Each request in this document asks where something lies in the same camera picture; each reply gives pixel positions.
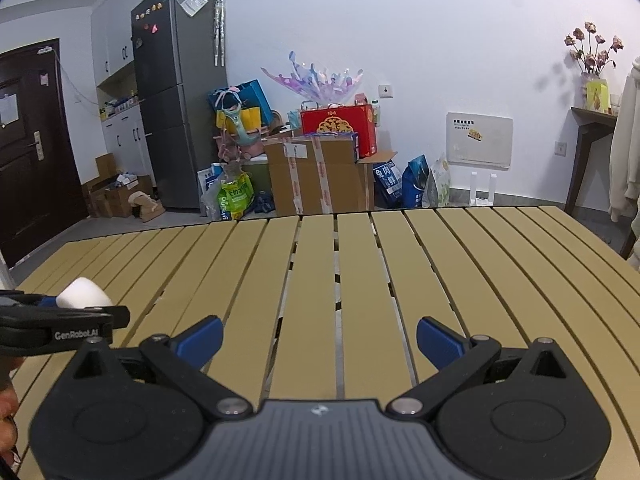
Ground dark wooden side table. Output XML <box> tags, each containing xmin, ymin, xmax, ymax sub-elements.
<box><xmin>564</xmin><ymin>106</ymin><xmax>621</xmax><ymax>221</ymax></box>

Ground vase of dried flowers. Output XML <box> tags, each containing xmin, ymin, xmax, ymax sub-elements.
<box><xmin>565</xmin><ymin>21</ymin><xmax>625</xmax><ymax>111</ymax></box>

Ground white wall cabinet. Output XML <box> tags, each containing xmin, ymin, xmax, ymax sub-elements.
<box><xmin>90</xmin><ymin>0</ymin><xmax>173</xmax><ymax>88</ymax></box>

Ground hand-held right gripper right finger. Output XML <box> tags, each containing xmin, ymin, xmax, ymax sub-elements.
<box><xmin>389</xmin><ymin>316</ymin><xmax>571</xmax><ymax>420</ymax></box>

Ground green plastic bag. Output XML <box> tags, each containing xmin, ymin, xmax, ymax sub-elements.
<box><xmin>215</xmin><ymin>172</ymin><xmax>255</xmax><ymax>221</ymax></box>

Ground blue gift bag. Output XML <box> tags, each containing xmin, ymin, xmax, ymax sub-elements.
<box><xmin>209</xmin><ymin>79</ymin><xmax>273</xmax><ymax>131</ymax></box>

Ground blue and white bag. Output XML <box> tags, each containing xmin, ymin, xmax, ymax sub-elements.
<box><xmin>372</xmin><ymin>160</ymin><xmax>403</xmax><ymax>208</ymax></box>

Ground dark wooden door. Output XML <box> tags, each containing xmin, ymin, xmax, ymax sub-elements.
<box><xmin>0</xmin><ymin>37</ymin><xmax>88</xmax><ymax>268</ymax></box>

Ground white and green bag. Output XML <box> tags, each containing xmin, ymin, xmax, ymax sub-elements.
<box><xmin>425</xmin><ymin>152</ymin><xmax>451</xmax><ymax>208</ymax></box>

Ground grey refrigerator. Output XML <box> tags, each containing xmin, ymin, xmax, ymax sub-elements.
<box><xmin>131</xmin><ymin>0</ymin><xmax>228</xmax><ymax>211</ymax></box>

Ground yellow gift bag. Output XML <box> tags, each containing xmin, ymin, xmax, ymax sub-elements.
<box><xmin>216</xmin><ymin>107</ymin><xmax>261</xmax><ymax>131</ymax></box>

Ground white base cabinet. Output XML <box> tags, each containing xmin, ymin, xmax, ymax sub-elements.
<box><xmin>102</xmin><ymin>107</ymin><xmax>153</xmax><ymax>196</ymax></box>

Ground cream hoodie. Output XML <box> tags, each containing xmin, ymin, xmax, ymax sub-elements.
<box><xmin>607</xmin><ymin>55</ymin><xmax>640</xmax><ymax>268</ymax></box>

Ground white foam ball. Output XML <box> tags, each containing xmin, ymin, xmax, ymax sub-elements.
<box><xmin>55</xmin><ymin>277</ymin><xmax>114</xmax><ymax>309</ymax></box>

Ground white panel heater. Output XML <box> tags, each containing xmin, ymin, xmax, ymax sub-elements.
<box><xmin>446</xmin><ymin>111</ymin><xmax>514</xmax><ymax>170</ymax></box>

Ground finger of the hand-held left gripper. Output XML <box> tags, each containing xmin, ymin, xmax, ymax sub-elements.
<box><xmin>0</xmin><ymin>289</ymin><xmax>61</xmax><ymax>308</ymax></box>
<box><xmin>0</xmin><ymin>305</ymin><xmax>131</xmax><ymax>331</ymax></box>

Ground taped cardboard box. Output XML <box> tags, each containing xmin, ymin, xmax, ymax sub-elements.
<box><xmin>263</xmin><ymin>135</ymin><xmax>376</xmax><ymax>217</ymax></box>

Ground dark blue bag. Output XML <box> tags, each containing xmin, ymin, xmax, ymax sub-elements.
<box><xmin>402</xmin><ymin>155</ymin><xmax>431</xmax><ymax>208</ymax></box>

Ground open cardboard box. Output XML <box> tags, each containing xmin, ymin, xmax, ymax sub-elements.
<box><xmin>82</xmin><ymin>152</ymin><xmax>151</xmax><ymax>218</ymax></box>

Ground iridescent bouquet wrapping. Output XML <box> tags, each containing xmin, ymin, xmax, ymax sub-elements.
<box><xmin>261</xmin><ymin>51</ymin><xmax>366</xmax><ymax>106</ymax></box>

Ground tan slatted folding table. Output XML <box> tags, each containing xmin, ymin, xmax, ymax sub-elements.
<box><xmin>0</xmin><ymin>204</ymin><xmax>640</xmax><ymax>461</ymax></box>

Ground person's left hand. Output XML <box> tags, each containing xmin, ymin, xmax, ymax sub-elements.
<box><xmin>0</xmin><ymin>355</ymin><xmax>23</xmax><ymax>466</ymax></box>

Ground red gift box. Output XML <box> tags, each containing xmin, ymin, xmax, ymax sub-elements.
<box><xmin>300</xmin><ymin>104</ymin><xmax>377</xmax><ymax>157</ymax></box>

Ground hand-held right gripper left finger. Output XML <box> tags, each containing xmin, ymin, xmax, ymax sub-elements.
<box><xmin>67</xmin><ymin>316</ymin><xmax>253</xmax><ymax>420</ymax></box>

